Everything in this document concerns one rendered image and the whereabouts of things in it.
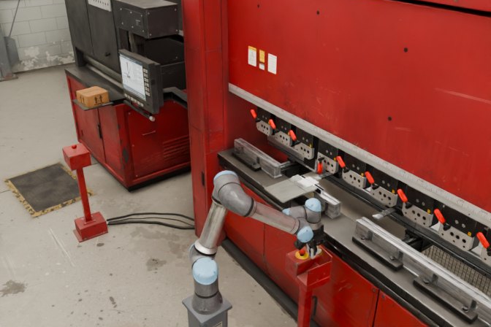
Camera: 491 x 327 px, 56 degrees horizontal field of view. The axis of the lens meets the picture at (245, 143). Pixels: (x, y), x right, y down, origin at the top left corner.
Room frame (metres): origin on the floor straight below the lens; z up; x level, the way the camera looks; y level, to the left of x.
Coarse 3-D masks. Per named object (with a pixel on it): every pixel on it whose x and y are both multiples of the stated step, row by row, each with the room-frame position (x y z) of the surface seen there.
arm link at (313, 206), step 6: (306, 204) 1.92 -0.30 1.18; (312, 204) 1.91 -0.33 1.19; (318, 204) 1.91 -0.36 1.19; (306, 210) 1.90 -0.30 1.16; (312, 210) 1.90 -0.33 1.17; (318, 210) 1.90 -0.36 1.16; (312, 216) 1.90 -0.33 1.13; (318, 216) 1.90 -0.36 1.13; (312, 222) 1.90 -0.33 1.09; (318, 222) 1.91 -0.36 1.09
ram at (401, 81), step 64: (256, 0) 2.86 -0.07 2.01; (320, 0) 2.41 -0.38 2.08; (384, 0) 2.08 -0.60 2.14; (256, 64) 2.86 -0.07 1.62; (320, 64) 2.38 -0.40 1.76; (384, 64) 2.04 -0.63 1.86; (448, 64) 1.79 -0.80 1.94; (384, 128) 2.00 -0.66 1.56; (448, 128) 1.74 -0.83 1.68; (448, 192) 1.69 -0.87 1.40
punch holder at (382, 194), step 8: (376, 176) 2.00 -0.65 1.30; (384, 176) 1.96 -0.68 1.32; (376, 184) 1.99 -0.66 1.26; (384, 184) 1.96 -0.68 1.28; (392, 184) 1.92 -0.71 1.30; (400, 184) 1.91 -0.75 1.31; (376, 192) 1.99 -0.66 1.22; (384, 192) 1.95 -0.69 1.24; (384, 200) 1.94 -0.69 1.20; (392, 200) 1.90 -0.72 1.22; (400, 200) 1.93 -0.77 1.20
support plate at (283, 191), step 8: (296, 176) 2.51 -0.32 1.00; (280, 184) 2.42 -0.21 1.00; (288, 184) 2.42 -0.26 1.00; (272, 192) 2.33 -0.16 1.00; (280, 192) 2.33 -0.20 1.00; (288, 192) 2.33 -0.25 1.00; (296, 192) 2.33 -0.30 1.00; (304, 192) 2.33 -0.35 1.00; (280, 200) 2.24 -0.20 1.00; (288, 200) 2.25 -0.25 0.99
